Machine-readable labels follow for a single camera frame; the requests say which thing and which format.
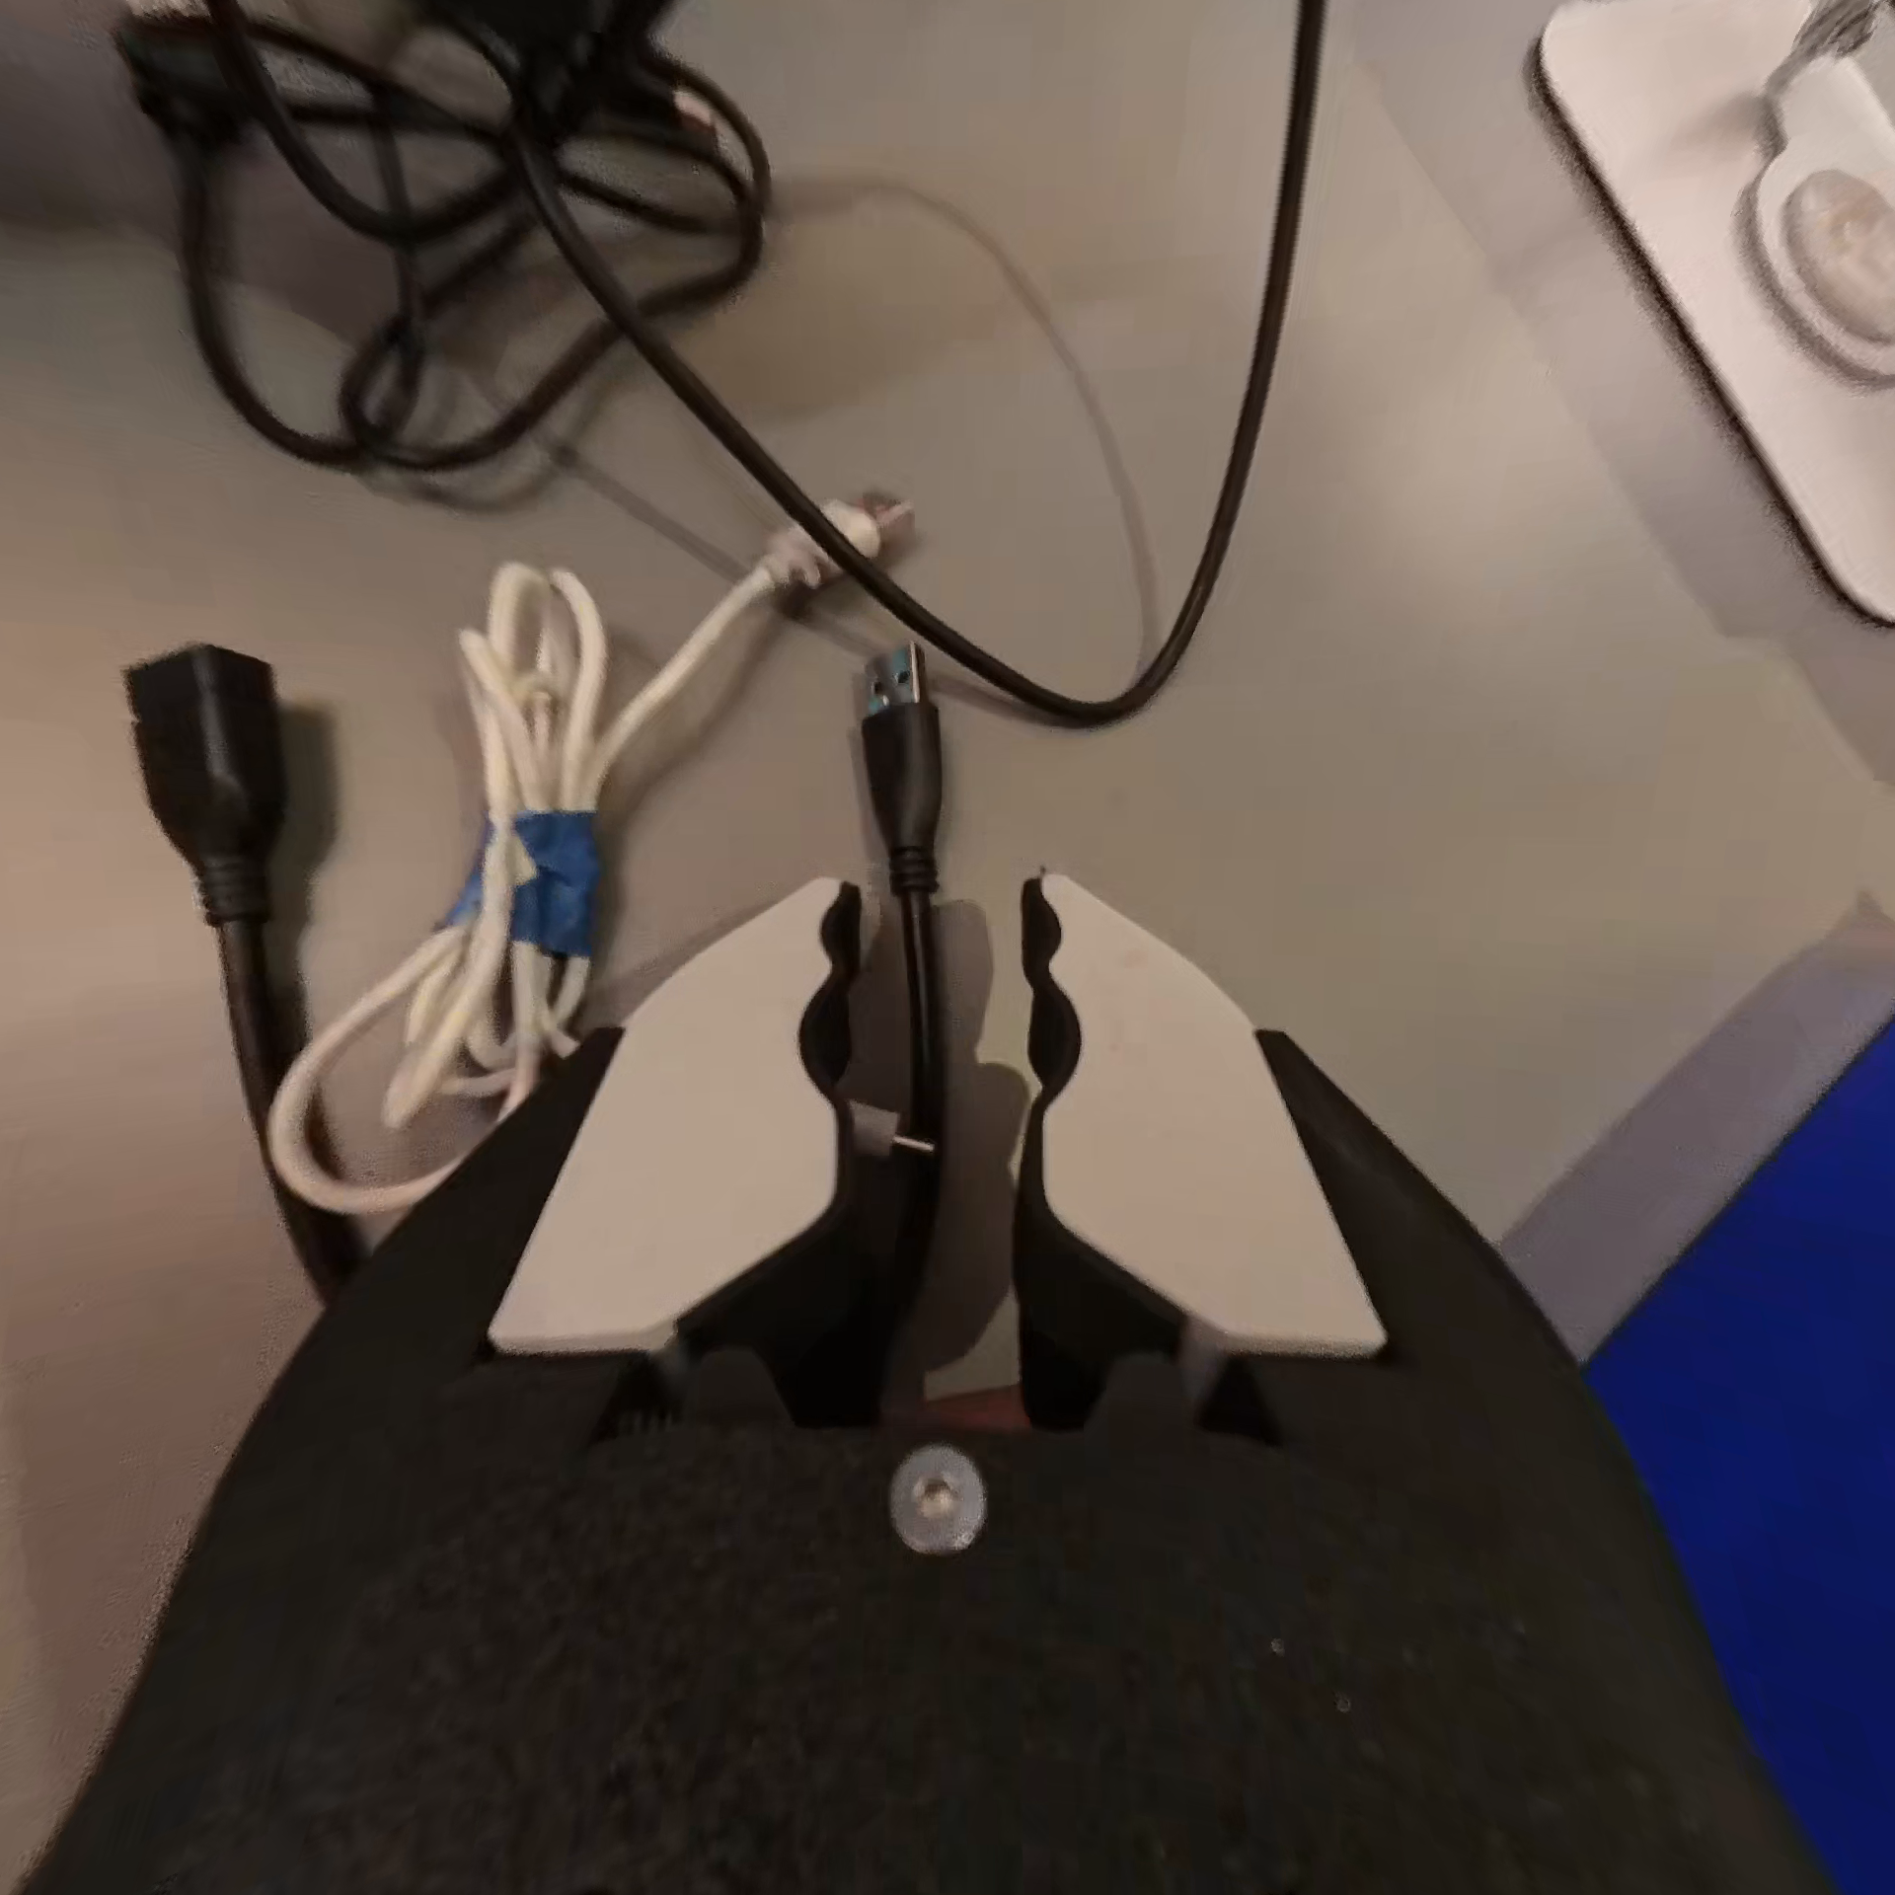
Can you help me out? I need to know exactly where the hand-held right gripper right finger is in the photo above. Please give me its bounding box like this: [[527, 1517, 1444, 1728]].
[[1014, 872, 1389, 1433]]

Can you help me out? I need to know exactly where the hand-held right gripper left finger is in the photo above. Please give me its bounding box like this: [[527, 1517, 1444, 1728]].
[[485, 877, 904, 1429]]

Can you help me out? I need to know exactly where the white cable with blue tape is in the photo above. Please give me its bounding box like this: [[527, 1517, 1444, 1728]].
[[267, 492, 921, 1219]]

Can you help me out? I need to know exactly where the black USB cable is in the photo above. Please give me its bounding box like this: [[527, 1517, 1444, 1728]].
[[856, 641, 952, 1425]]

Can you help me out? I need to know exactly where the blue plastic bin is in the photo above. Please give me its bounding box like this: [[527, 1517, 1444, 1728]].
[[1581, 1017, 1895, 1895]]

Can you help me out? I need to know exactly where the thick black hub cable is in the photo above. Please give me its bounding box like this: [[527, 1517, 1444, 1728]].
[[503, 0, 1330, 727]]

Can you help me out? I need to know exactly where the grey desk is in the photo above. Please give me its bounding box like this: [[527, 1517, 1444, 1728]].
[[0, 0, 1895, 1895]]

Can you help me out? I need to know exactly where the white folding stand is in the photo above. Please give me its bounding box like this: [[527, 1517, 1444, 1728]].
[[1530, 0, 1895, 627]]

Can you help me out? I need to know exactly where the black extension cable socket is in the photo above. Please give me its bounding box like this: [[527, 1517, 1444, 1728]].
[[123, 642, 364, 1301]]

